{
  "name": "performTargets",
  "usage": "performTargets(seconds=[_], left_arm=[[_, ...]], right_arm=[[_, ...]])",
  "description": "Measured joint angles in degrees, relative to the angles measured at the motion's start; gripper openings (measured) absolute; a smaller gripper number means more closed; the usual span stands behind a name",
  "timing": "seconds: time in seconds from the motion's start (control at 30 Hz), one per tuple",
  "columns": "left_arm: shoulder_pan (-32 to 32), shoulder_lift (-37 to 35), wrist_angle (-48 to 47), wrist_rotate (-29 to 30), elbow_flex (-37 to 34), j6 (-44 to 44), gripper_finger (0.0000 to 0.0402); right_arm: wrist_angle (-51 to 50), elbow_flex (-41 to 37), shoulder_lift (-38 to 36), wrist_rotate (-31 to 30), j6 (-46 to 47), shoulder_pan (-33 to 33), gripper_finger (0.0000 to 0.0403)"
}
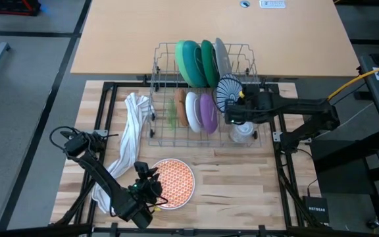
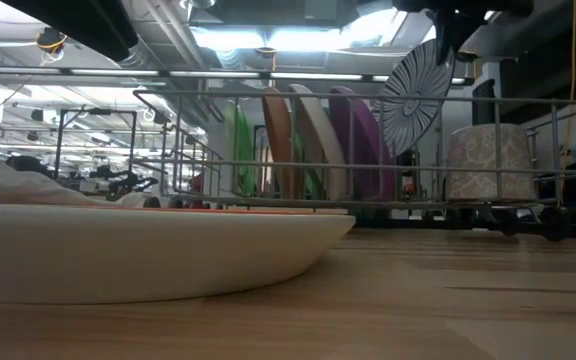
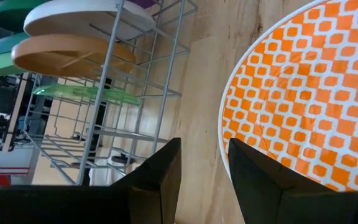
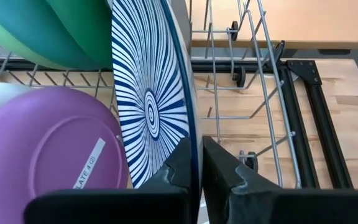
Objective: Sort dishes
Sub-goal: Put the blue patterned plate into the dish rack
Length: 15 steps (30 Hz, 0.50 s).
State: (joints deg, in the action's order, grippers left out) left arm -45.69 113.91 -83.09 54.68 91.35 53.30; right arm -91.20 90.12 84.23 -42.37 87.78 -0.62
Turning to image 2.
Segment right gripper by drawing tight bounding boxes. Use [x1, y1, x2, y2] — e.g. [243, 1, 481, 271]
[392, 0, 534, 66]

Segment blue white striped plate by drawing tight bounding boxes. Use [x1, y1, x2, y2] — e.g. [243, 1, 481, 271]
[380, 38, 457, 159]

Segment purple plate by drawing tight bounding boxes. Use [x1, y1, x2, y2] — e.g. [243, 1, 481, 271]
[328, 85, 398, 202]

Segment orange plate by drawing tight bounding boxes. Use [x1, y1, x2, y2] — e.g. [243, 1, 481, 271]
[260, 87, 302, 201]

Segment light green plate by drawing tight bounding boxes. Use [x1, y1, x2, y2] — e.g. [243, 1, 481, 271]
[295, 132, 327, 199]

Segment translucent green plate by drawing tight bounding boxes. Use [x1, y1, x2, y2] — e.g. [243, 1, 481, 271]
[222, 99, 258, 196]

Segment large white plate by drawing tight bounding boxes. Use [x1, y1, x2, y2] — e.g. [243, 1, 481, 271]
[0, 203, 358, 305]

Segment patterned white cup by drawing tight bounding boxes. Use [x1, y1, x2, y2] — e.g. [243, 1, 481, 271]
[446, 123, 538, 202]

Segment black overhead beam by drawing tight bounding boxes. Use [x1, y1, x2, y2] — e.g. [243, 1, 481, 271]
[0, 63, 394, 84]

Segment grey wire dish rack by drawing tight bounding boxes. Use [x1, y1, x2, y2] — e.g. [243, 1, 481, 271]
[131, 88, 576, 244]

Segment black overhead camera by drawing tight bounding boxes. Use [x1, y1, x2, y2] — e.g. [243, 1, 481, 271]
[35, 27, 69, 64]

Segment black background frame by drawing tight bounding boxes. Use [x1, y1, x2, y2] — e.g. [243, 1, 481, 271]
[53, 106, 139, 172]

